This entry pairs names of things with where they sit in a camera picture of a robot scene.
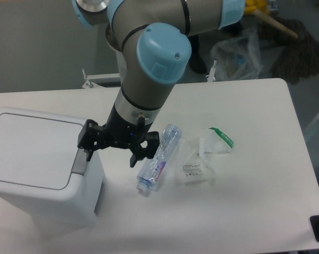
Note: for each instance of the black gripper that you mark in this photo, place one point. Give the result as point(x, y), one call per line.
point(119, 133)

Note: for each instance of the white push-button trash can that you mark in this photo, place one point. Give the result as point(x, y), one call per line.
point(42, 170)

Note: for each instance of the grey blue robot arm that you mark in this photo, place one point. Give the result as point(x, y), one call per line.
point(153, 39)

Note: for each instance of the clear plastic water bottle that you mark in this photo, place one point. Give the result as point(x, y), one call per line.
point(150, 174)

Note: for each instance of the crumpled clear plastic bag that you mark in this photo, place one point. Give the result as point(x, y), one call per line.
point(194, 156)

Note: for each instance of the clear bag on floor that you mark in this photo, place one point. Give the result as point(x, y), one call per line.
point(238, 58)

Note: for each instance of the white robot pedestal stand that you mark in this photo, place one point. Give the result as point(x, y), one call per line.
point(116, 79)

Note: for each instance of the grey string mop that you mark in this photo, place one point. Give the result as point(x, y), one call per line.
point(300, 57)

